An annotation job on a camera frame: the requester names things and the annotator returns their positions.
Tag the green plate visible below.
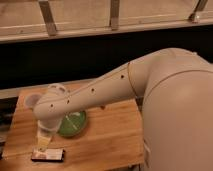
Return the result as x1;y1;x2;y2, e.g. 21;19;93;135
58;111;87;137

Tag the metal railing frame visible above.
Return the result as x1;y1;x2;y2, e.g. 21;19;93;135
0;0;213;43

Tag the translucent plastic cup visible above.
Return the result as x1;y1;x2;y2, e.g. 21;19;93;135
24;93;42;109

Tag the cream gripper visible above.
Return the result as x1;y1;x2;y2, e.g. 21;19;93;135
37;120;61;152

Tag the wooden cutting board table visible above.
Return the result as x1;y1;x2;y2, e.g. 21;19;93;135
0;87;143;171

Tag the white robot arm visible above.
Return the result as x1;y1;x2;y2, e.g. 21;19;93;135
33;48;213;171

